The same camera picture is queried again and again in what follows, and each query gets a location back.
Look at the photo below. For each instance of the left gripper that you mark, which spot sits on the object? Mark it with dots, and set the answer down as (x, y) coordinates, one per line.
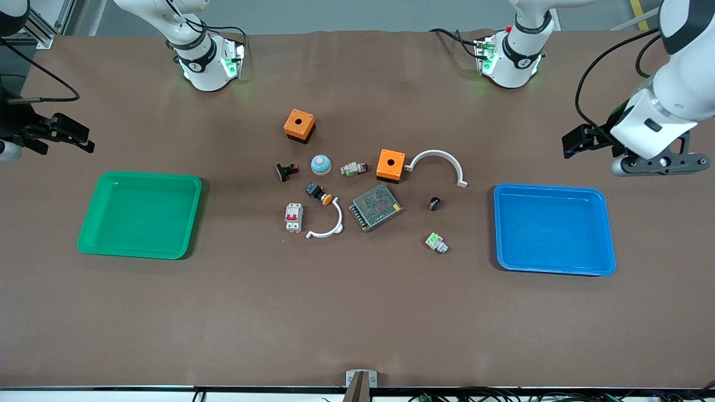
(599, 135)

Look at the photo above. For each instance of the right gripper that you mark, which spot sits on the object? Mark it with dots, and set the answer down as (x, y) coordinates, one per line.
(18, 120)

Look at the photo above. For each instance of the black cylindrical capacitor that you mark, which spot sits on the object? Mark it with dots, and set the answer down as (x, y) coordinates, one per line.
(434, 203)

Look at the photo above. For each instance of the white red circuit breaker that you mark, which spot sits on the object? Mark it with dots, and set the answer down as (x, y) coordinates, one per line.
(294, 218)

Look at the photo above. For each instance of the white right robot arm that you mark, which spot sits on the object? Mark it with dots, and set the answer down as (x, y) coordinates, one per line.
(204, 72)

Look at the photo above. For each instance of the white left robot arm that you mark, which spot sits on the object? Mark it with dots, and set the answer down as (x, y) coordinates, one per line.
(684, 84)

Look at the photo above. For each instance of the blue plastic tray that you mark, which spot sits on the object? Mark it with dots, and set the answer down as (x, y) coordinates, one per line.
(553, 234)

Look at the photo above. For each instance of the green plastic tray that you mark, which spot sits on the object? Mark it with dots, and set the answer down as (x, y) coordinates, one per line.
(139, 215)

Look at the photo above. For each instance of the green lit base connector plate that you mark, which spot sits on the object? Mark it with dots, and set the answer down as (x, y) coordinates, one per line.
(232, 61)
(486, 56)

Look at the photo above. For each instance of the green white contact block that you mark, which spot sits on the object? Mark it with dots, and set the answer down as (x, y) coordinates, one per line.
(434, 242)

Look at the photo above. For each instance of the orange black button box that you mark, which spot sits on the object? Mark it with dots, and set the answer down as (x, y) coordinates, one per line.
(391, 162)
(299, 120)

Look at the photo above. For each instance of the metal mesh power supply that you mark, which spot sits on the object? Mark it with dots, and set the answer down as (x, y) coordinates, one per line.
(375, 207)

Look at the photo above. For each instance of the black orange push button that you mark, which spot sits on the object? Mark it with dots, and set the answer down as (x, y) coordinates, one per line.
(315, 191)

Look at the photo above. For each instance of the blue dome button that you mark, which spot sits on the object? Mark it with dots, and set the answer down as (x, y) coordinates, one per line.
(321, 166)

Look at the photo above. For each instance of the brown table mat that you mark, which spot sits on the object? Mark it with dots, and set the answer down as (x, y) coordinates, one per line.
(357, 312)

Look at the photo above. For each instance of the aluminium frame profile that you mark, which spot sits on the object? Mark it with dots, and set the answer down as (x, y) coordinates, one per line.
(39, 30)

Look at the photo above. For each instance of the large white curved bracket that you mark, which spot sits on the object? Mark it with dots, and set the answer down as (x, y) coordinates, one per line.
(441, 153)

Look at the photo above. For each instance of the black red push switch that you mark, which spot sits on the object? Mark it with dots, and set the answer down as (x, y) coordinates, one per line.
(285, 172)

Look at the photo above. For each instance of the white red green switch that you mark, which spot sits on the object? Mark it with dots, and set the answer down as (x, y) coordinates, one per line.
(353, 168)

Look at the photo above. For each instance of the small white curved bracket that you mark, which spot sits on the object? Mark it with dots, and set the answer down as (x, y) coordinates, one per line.
(338, 220)

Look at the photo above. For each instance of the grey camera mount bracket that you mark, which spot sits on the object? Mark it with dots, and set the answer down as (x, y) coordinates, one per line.
(361, 385)

